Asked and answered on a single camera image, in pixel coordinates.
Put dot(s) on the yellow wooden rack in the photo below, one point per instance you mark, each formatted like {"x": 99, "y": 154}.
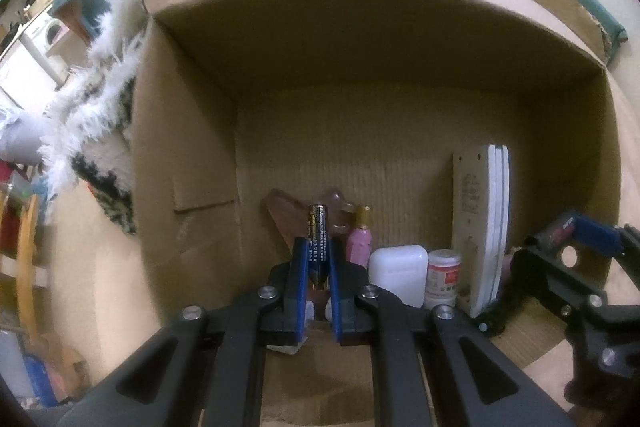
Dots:
{"x": 25, "y": 257}

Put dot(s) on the white earbuds case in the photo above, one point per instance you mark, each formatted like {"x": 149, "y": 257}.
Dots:
{"x": 397, "y": 274}

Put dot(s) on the dark battery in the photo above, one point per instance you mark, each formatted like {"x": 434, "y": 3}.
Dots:
{"x": 317, "y": 237}

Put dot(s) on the white pill bottle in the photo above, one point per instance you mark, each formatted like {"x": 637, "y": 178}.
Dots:
{"x": 444, "y": 279}

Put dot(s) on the white remote control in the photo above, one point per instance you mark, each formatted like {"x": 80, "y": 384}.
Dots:
{"x": 480, "y": 217}

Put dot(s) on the white washing machine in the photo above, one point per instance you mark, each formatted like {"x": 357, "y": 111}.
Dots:
{"x": 50, "y": 34}

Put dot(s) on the brown cardboard box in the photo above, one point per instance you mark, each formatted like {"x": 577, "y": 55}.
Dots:
{"x": 350, "y": 82}

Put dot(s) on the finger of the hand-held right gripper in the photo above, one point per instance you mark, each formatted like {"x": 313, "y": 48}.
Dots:
{"x": 595, "y": 234}
{"x": 540, "y": 277}

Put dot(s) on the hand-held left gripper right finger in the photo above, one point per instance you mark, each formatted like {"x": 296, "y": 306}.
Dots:
{"x": 336, "y": 294}

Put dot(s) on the grey bag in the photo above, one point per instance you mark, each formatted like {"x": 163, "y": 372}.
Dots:
{"x": 20, "y": 137}

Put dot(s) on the dark red labelled item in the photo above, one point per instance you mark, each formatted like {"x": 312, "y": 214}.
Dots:
{"x": 561, "y": 229}

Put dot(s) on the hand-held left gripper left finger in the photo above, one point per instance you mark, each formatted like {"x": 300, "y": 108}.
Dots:
{"x": 300, "y": 287}

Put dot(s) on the pink bottle with gold cap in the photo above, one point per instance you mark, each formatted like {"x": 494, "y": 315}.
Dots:
{"x": 359, "y": 247}

